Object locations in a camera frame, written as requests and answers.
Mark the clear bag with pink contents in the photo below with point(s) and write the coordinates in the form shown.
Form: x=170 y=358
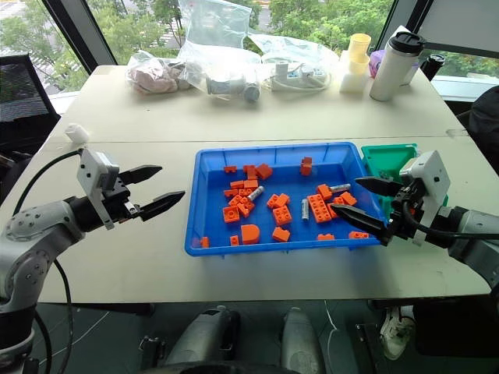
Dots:
x=152 y=76

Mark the white power strip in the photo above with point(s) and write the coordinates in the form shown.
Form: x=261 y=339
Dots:
x=296 y=74

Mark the green plastic bin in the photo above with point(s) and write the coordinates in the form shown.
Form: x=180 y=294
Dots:
x=384 y=160

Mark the white dirty shoe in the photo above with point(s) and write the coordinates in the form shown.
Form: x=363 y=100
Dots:
x=395 y=335

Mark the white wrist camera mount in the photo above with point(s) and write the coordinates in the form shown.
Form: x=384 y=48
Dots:
x=92 y=170
x=432 y=175

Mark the purple container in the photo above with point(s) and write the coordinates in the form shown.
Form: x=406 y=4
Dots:
x=375 y=64

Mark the black bottle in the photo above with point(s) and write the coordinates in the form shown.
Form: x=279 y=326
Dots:
x=430 y=66

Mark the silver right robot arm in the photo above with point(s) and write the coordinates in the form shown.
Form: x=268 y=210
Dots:
x=473 y=237

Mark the blue plastic tray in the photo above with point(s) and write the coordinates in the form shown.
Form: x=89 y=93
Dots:
x=300 y=233

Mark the grey cylinder in bag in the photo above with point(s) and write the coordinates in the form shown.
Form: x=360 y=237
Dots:
x=249 y=92

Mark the black mesh chair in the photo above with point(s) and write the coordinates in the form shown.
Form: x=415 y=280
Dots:
x=21 y=89

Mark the dark rounded chair back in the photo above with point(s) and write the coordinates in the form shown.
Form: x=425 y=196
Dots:
x=485 y=117

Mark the large clear plastic bag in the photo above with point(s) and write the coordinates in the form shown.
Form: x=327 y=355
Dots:
x=218 y=43

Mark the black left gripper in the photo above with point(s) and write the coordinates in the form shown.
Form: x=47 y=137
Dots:
x=117 y=196

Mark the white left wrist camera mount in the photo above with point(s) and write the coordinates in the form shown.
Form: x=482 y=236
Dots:
x=92 y=170

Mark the orange 2x4 toy brick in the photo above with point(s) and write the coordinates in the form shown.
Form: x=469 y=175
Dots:
x=319 y=209

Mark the tall orange building block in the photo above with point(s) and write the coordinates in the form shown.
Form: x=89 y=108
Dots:
x=306 y=166

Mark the clear bag with power strip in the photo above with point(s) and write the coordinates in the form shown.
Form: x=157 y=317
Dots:
x=296 y=50

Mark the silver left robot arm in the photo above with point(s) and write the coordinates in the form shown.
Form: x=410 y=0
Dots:
x=35 y=230

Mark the pale yellow plastic cup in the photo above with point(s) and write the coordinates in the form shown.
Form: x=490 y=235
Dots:
x=358 y=48

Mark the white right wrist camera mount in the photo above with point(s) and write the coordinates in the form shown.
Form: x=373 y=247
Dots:
x=432 y=175

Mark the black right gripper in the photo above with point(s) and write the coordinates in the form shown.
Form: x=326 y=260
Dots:
x=405 y=218

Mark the grey rounded robot leg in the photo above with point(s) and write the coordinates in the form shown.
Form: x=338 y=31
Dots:
x=300 y=343
x=206 y=335

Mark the white tumbler with black lid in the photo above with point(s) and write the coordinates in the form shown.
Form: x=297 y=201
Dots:
x=390 y=70

